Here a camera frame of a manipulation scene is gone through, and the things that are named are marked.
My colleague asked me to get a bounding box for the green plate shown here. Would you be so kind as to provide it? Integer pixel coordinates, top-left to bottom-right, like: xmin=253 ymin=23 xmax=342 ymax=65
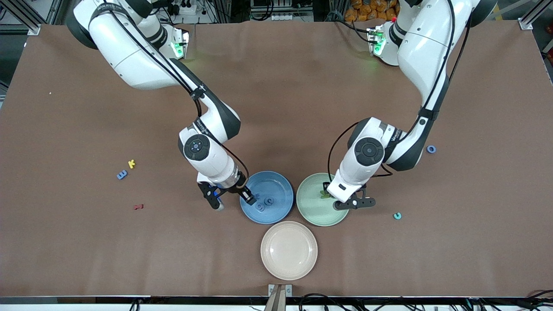
xmin=296 ymin=173 xmax=351 ymax=227

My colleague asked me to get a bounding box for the blue plate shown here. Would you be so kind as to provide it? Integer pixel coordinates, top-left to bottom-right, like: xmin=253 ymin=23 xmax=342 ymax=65
xmin=240 ymin=171 xmax=294 ymax=225

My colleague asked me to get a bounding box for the beige plate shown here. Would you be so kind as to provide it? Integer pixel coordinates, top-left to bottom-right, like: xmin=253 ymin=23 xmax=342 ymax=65
xmin=261 ymin=221 xmax=318 ymax=281

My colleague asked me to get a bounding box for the brown table cover sheet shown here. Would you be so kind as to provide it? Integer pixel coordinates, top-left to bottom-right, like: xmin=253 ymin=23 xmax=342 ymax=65
xmin=0 ymin=19 xmax=553 ymax=298

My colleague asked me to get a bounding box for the silver base connector panel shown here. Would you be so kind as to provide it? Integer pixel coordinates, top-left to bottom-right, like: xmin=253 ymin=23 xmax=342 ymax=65
xmin=172 ymin=29 xmax=190 ymax=60
xmin=367 ymin=27 xmax=385 ymax=56

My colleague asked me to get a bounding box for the black right camera mount bracket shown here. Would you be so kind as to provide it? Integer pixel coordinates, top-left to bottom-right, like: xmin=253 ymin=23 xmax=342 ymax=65
xmin=198 ymin=181 xmax=223 ymax=210

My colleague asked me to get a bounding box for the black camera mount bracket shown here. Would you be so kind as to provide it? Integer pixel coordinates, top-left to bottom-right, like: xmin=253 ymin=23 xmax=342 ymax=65
xmin=339 ymin=186 xmax=376 ymax=210
xmin=198 ymin=181 xmax=223 ymax=210

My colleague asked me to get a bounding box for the black left camera mount bracket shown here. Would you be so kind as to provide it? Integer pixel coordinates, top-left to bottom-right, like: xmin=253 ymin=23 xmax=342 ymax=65
xmin=339 ymin=186 xmax=376 ymax=210

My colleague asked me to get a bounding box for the black looped cable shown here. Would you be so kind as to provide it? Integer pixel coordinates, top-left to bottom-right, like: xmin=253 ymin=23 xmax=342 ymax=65
xmin=298 ymin=293 xmax=346 ymax=311

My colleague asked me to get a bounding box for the metal table edge bracket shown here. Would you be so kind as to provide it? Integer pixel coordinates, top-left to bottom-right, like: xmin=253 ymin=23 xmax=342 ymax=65
xmin=264 ymin=284 xmax=293 ymax=311

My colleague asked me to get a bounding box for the aluminium frame profile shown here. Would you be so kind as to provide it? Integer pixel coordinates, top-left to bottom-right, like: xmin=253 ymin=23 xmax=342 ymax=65
xmin=0 ymin=0 xmax=41 ymax=36
xmin=518 ymin=0 xmax=553 ymax=31

